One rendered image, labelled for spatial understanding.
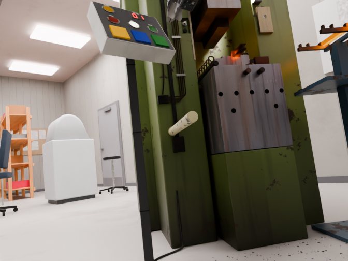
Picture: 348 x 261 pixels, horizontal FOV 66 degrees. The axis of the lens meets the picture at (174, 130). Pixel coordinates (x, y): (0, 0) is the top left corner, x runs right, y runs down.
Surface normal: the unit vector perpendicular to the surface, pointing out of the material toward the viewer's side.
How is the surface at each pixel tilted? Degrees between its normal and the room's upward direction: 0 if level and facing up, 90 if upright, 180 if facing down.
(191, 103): 90
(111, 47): 150
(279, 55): 90
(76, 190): 90
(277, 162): 90
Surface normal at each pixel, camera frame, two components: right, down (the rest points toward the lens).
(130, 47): 0.38, 0.77
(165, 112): 0.18, -0.14
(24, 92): 0.66, -0.16
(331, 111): -0.74, 0.00
